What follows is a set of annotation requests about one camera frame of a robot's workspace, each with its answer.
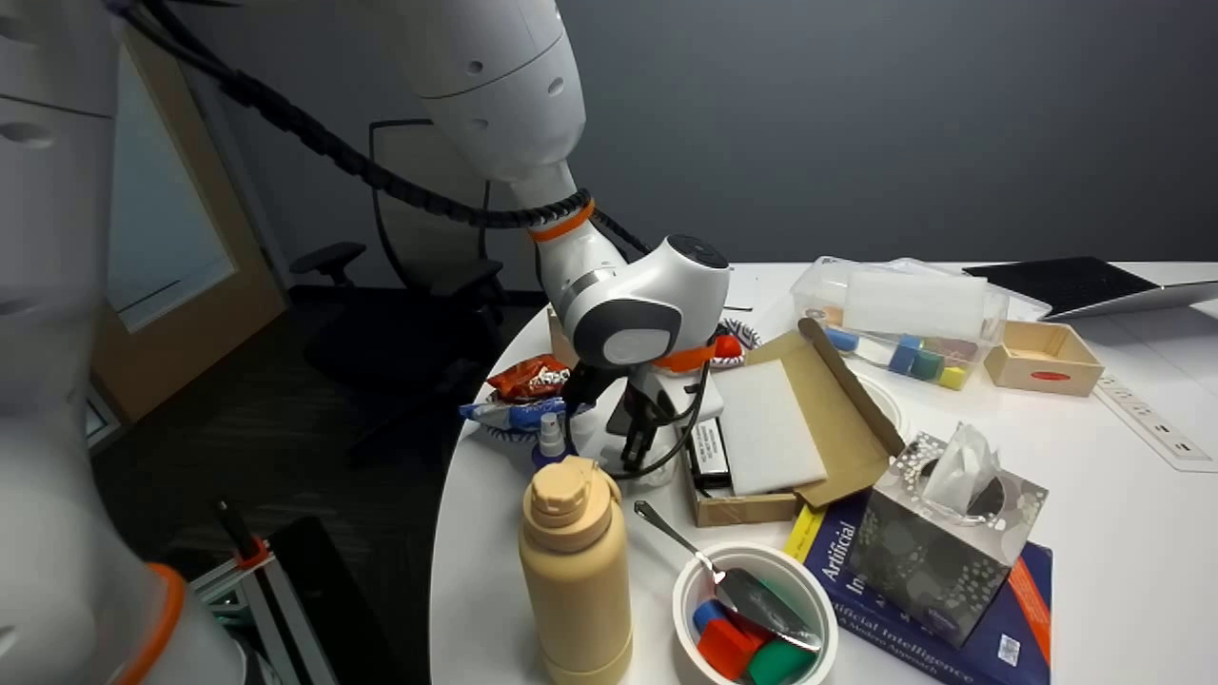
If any black office chair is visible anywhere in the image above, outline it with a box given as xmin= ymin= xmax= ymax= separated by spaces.
xmin=293 ymin=190 xmax=501 ymax=388

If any small bowl with red item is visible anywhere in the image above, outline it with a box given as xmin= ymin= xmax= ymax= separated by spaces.
xmin=707 ymin=319 xmax=756 ymax=367

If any tan insulated bottle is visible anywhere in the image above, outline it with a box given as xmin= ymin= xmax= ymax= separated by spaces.
xmin=517 ymin=457 xmax=631 ymax=685

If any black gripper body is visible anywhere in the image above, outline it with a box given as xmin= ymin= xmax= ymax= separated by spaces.
xmin=565 ymin=364 xmax=678 ymax=440

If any blue book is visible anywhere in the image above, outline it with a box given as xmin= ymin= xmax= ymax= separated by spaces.
xmin=788 ymin=495 xmax=1056 ymax=685

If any white bowl with blocks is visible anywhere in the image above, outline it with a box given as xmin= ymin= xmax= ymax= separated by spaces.
xmin=669 ymin=542 xmax=840 ymax=685

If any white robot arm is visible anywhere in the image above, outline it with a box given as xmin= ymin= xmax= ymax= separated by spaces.
xmin=0 ymin=0 xmax=728 ymax=685

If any open cardboard box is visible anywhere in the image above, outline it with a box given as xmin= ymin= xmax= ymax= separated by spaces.
xmin=680 ymin=319 xmax=907 ymax=523

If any metal spoon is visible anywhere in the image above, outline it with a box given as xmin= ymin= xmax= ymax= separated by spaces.
xmin=635 ymin=502 xmax=827 ymax=654

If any clear plastic container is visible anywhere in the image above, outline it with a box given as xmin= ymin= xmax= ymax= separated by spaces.
xmin=793 ymin=254 xmax=1009 ymax=391

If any small wooden tray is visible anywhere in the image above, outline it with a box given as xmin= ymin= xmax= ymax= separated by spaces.
xmin=987 ymin=324 xmax=1105 ymax=394

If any blue snack bag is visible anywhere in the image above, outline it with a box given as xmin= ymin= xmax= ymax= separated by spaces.
xmin=459 ymin=394 xmax=566 ymax=432

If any red snack bag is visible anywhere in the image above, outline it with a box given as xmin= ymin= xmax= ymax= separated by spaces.
xmin=492 ymin=355 xmax=572 ymax=404

